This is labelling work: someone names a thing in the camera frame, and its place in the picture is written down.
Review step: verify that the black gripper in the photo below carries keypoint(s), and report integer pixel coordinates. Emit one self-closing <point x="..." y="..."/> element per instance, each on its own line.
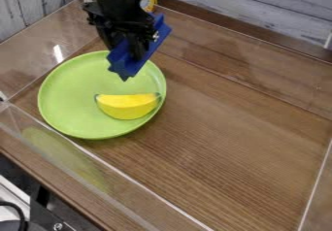
<point x="121" y="19"/>

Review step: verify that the blue plastic block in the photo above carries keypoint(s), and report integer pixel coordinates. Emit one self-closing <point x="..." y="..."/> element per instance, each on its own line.
<point x="123" y="64"/>

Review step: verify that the yellow half-moon object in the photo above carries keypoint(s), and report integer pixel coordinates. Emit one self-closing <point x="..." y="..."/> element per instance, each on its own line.
<point x="129" y="106"/>

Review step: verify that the green round plate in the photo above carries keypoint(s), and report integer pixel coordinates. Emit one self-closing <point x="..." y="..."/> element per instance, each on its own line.
<point x="66" y="96"/>

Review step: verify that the yellow labelled tin can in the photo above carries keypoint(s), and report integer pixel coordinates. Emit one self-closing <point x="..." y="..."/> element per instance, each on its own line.
<point x="148" y="5"/>

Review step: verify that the clear acrylic tray wall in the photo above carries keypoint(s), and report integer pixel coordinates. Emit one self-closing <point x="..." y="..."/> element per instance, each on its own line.
<point x="233" y="158"/>

